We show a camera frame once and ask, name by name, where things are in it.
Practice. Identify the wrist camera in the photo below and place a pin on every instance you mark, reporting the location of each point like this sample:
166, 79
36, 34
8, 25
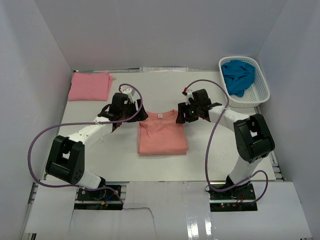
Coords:
129, 91
188, 93

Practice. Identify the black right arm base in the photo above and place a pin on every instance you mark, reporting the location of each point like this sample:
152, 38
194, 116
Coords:
234, 200

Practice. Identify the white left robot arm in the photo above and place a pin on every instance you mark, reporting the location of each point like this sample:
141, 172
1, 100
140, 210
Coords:
66, 160

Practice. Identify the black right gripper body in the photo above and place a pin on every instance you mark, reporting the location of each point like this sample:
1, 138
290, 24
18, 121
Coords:
185, 115

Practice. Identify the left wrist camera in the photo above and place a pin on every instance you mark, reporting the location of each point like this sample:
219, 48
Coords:
129, 91

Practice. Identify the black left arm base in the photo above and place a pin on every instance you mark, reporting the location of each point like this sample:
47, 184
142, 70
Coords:
102, 200

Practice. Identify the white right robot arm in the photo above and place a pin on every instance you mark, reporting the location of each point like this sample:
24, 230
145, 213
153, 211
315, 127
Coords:
253, 138

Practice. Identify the folded pink t shirt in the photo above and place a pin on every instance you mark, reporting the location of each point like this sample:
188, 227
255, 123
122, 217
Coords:
90, 86

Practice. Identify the white plastic basket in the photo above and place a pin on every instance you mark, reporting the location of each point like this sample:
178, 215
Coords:
256, 94

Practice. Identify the salmon orange t shirt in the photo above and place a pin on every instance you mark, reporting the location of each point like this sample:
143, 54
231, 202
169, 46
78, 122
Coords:
159, 134

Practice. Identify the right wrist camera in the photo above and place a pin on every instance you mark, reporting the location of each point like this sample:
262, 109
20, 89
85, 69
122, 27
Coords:
188, 93

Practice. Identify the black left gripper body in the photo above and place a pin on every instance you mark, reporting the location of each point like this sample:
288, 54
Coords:
135, 110

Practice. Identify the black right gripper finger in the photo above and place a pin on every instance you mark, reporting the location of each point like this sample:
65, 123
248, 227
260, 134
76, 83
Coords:
191, 118
181, 113

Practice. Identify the blue t shirt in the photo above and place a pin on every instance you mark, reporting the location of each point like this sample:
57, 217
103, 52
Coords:
238, 76

